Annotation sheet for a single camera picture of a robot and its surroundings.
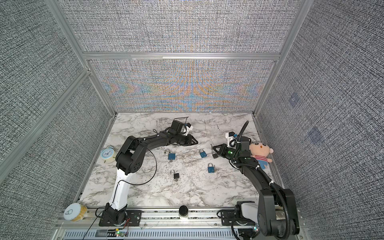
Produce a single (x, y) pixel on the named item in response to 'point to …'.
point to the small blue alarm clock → (108, 155)
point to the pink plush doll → (260, 151)
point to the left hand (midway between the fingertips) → (197, 143)
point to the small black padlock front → (176, 175)
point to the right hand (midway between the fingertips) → (213, 146)
